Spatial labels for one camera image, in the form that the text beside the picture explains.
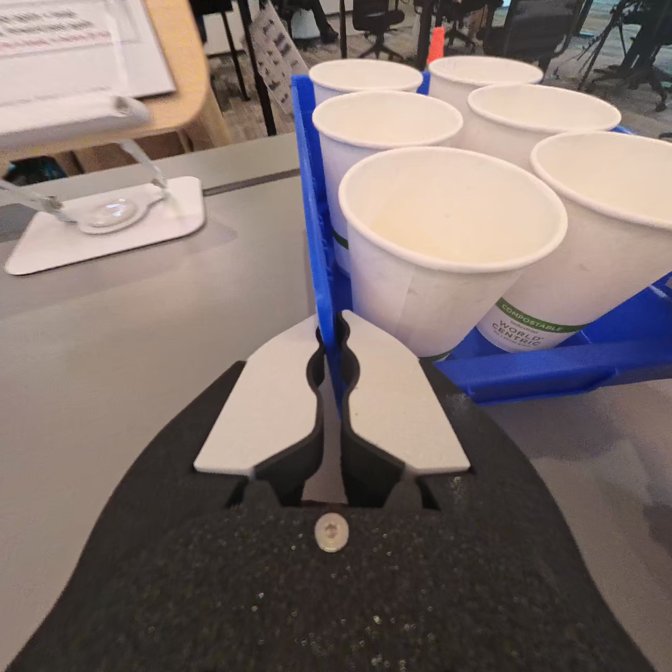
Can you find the printed instruction sheet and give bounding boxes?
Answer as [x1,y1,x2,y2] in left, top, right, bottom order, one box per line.
[0,0,176,107]

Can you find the wooden document board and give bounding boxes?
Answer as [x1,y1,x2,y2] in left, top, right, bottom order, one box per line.
[0,0,212,165]

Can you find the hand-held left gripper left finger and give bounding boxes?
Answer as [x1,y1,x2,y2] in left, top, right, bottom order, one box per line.
[193,315,325,508]

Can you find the black office chair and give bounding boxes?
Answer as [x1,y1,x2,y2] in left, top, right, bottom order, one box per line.
[483,0,586,71]
[351,0,406,61]

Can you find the set of white paper cups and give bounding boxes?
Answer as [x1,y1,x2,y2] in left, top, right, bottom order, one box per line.
[309,55,672,363]

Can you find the blue plastic bin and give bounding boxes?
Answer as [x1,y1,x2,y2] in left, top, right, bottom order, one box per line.
[290,71,672,421]

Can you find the tan cardboard box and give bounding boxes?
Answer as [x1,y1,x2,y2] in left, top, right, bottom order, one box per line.
[52,100,233,175]

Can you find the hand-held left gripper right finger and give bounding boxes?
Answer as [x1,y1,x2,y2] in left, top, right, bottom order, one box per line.
[336,310,471,509]

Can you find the printed poster sign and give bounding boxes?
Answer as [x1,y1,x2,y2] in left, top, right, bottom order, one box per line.
[241,0,310,113]

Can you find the instruction sheet on stand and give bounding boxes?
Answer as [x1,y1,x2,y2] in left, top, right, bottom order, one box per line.
[0,94,207,276]

